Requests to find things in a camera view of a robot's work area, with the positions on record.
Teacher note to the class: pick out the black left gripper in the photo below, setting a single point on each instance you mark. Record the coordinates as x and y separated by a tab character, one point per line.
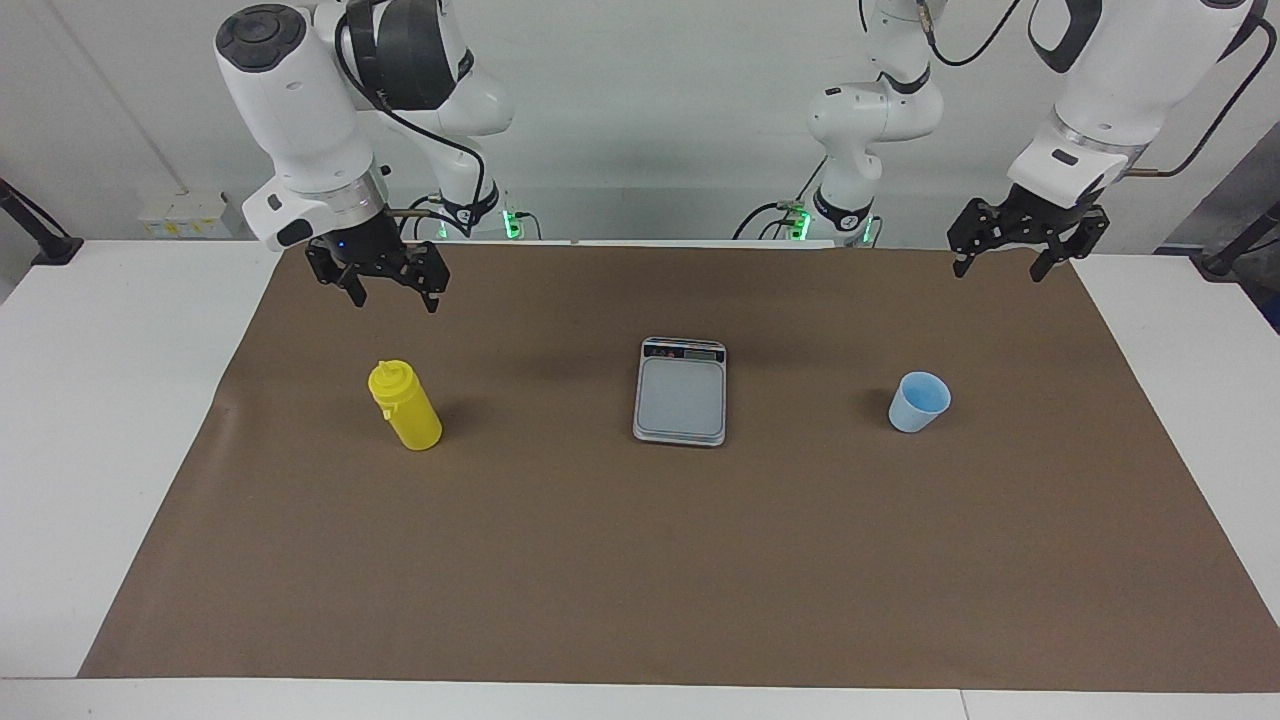
1040	220

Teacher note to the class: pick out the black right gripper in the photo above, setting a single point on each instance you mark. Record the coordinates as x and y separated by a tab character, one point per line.
365	245

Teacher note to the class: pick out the yellow seasoning squeeze bottle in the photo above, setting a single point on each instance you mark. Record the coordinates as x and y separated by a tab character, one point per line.
410	415

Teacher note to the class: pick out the light blue plastic cup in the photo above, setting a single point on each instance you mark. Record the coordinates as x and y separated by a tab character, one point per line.
915	410

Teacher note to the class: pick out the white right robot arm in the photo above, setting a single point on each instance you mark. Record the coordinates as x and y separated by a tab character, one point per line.
290	100

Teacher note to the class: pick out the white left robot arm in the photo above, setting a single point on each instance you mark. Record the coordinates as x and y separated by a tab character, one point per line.
1130	80

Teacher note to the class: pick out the silver digital kitchen scale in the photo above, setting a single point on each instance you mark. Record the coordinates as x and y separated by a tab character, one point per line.
680	400

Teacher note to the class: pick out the green lit base connector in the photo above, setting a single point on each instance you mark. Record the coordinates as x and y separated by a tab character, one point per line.
512	222
868	232
797	222

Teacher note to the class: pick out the black table clamp stand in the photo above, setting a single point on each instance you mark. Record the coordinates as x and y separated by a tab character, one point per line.
1225	260
50	245

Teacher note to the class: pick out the brown paper table mat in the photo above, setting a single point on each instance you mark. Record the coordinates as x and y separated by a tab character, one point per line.
640	560

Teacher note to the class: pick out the white wall socket box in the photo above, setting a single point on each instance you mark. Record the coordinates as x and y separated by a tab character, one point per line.
185	215

